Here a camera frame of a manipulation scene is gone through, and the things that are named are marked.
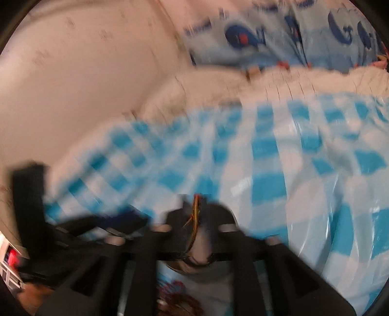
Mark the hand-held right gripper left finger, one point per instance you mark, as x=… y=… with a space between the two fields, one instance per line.
x=170 y=221

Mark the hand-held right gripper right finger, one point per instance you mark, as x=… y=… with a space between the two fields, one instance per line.
x=221 y=218

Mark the blue whale print blanket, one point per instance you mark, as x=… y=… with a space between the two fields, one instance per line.
x=273 y=45

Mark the blue checkered plastic sheet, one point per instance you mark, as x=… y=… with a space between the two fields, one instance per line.
x=273 y=158

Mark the white quilt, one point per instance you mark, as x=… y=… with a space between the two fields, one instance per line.
x=212 y=88

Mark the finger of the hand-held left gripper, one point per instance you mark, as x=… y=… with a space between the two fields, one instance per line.
x=130 y=219

